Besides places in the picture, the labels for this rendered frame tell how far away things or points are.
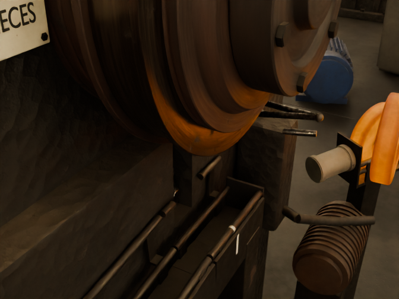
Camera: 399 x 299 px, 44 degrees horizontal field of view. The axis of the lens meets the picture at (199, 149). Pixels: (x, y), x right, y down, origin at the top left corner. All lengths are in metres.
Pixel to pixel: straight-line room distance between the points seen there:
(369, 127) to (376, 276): 0.86
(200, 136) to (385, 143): 0.34
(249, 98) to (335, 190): 1.65
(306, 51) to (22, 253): 0.41
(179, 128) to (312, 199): 1.64
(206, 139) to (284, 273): 1.21
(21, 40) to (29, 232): 0.21
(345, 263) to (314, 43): 0.56
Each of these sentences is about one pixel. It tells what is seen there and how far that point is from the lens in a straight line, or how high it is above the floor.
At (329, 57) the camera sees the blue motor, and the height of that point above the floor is 0.32.
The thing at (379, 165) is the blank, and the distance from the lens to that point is 0.83.
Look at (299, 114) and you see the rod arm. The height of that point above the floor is 0.90.
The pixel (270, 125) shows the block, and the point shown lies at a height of 0.80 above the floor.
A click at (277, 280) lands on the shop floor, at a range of 1.75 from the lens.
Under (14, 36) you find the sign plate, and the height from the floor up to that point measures 1.08.
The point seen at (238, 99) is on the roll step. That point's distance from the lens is 0.57.
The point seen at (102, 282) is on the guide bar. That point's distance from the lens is 0.68.
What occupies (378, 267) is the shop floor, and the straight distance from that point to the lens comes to 1.89.
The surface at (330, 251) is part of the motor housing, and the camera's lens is 1.08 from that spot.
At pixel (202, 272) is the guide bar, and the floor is 0.71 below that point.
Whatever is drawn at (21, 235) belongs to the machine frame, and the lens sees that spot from 0.58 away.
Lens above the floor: 1.22
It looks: 30 degrees down
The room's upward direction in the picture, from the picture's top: 1 degrees clockwise
